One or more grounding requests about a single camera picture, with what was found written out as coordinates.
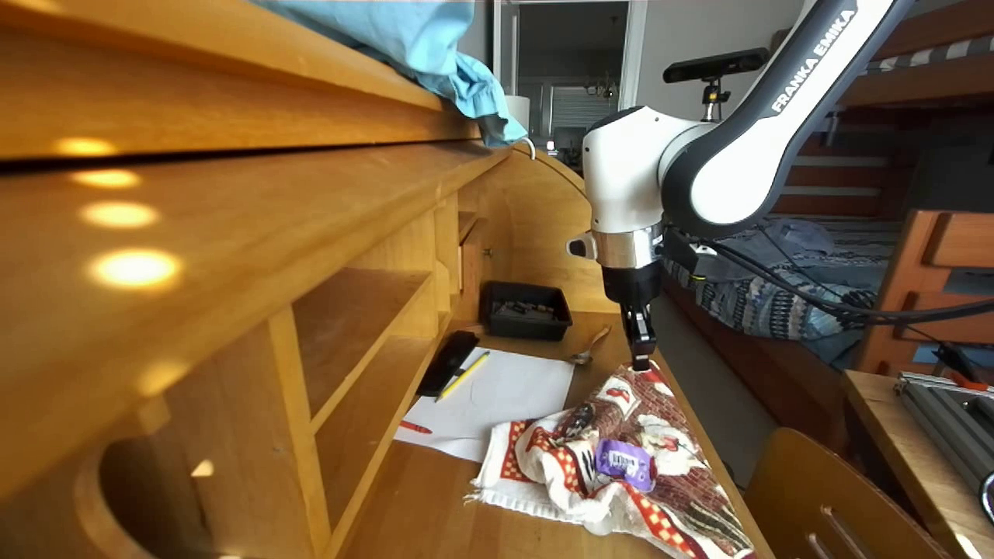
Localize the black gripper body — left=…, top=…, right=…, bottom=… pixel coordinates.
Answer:
left=599, top=262, right=663, bottom=315

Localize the purple candy wrapper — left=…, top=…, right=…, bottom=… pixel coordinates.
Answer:
left=593, top=434, right=657, bottom=498

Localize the red white patterned cloth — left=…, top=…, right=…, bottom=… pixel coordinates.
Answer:
left=465, top=364, right=759, bottom=559

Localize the black plastic tray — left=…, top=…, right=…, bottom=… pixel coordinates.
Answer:
left=477, top=280, right=573, bottom=345

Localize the striped blue blanket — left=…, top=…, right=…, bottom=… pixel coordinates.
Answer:
left=662, top=211, right=883, bottom=365

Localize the white paper sheet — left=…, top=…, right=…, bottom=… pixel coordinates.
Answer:
left=392, top=345, right=577, bottom=465

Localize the yellow pencil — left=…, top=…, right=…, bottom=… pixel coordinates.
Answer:
left=435, top=350, right=496, bottom=406

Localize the wooden spindle chair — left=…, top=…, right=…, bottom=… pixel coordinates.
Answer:
left=741, top=424, right=954, bottom=559

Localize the wooden side table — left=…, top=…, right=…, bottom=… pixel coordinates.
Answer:
left=839, top=365, right=994, bottom=559

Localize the blue crumpled garment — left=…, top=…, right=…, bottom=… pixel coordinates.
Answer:
left=255, top=0, right=530, bottom=148

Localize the wooden roll-top desk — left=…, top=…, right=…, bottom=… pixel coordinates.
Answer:
left=0, top=0, right=774, bottom=559

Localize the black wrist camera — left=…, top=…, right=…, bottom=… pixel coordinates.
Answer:
left=662, top=232, right=726, bottom=290

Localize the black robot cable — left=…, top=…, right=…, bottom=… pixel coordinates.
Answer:
left=663, top=229, right=994, bottom=333

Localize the black stereo camera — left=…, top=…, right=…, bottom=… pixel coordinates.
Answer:
left=662, top=45, right=777, bottom=125

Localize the white door frame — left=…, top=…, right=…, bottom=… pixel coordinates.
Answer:
left=490, top=0, right=653, bottom=159

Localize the orange wooden bed frame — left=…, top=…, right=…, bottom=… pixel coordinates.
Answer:
left=855, top=205, right=994, bottom=380

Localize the aluminium rail stack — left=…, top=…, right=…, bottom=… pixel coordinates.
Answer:
left=894, top=371, right=994, bottom=510

